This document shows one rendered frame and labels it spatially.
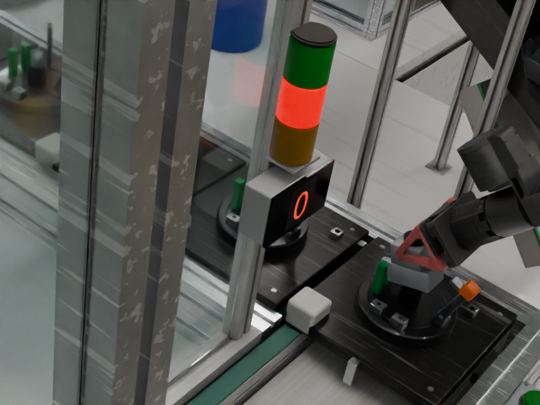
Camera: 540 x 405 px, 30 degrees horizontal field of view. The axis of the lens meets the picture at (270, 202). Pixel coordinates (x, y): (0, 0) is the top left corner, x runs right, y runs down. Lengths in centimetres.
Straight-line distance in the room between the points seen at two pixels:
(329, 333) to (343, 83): 89
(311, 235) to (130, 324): 119
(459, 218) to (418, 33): 120
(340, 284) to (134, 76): 118
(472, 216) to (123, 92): 101
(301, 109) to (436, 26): 141
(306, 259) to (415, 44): 101
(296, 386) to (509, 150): 42
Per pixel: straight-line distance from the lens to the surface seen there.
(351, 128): 199
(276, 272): 143
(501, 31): 144
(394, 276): 137
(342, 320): 138
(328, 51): 106
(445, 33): 246
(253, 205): 113
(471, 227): 126
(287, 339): 137
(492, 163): 121
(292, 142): 111
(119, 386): 34
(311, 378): 137
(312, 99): 108
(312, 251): 148
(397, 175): 189
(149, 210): 30
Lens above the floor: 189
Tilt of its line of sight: 36 degrees down
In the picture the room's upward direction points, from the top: 11 degrees clockwise
